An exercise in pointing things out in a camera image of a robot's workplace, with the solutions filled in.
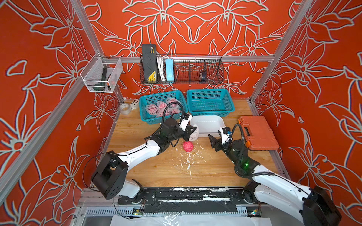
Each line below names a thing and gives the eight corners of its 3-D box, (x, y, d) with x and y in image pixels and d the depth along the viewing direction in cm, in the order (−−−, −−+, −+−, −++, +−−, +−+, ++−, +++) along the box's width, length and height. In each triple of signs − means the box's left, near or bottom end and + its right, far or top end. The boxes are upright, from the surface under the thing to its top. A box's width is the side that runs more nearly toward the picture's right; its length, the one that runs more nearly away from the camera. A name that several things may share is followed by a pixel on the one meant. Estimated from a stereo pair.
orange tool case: (247, 151, 92) (251, 147, 87) (237, 120, 108) (239, 115, 104) (275, 151, 91) (280, 147, 87) (260, 120, 108) (264, 115, 104)
